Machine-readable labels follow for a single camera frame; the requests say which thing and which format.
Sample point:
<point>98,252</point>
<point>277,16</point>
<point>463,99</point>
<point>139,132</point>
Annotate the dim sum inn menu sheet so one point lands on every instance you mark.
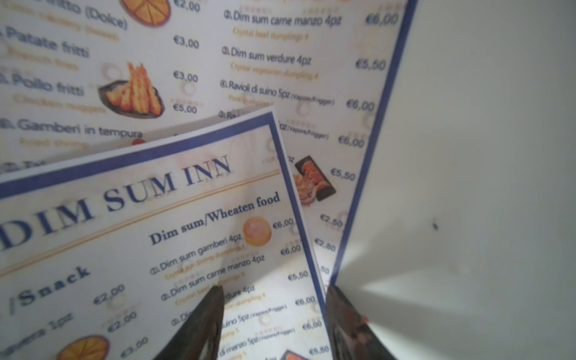
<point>106,256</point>

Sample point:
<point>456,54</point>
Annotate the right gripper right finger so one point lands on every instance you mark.
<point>349,334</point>

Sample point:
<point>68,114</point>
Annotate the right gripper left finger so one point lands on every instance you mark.
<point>200,335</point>

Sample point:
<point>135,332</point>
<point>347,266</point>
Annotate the cream plastic tray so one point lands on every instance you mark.
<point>463,244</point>

